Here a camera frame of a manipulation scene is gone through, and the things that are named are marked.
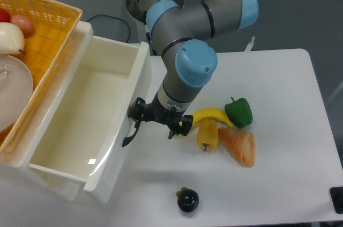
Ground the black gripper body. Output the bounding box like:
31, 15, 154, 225
144, 102, 182, 130

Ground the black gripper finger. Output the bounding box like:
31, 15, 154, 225
128, 97, 148, 129
168, 115, 193, 140

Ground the green bell pepper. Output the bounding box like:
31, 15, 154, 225
225, 97, 253, 128

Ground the white drawer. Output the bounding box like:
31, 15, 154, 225
28, 36, 151, 204

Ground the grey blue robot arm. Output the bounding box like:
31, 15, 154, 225
128, 0, 259, 137

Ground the white drawer cabinet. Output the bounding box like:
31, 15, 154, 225
1, 21, 93, 201

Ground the yellow bell pepper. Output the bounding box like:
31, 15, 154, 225
197, 119, 219, 151

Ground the yellow banana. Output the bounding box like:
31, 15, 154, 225
185, 107, 234, 130

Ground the orange bread slice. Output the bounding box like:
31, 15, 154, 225
218, 127, 256, 167

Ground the dark purple mangosteen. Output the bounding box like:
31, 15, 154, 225
176, 187, 199, 213

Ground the orange woven basket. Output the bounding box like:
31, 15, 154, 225
1, 0, 83, 151

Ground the white plate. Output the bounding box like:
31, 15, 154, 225
1, 55, 33, 131

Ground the white pear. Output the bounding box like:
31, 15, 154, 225
0, 22, 25, 55

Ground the red tomato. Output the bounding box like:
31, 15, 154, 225
0, 8, 11, 23

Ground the black corner object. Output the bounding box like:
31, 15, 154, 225
330, 186, 343, 214

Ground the black cable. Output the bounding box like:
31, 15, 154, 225
86, 14, 131, 44

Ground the white metal base frame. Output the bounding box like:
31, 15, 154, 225
244, 36, 255, 52

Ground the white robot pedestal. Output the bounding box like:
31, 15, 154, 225
126, 0, 184, 56

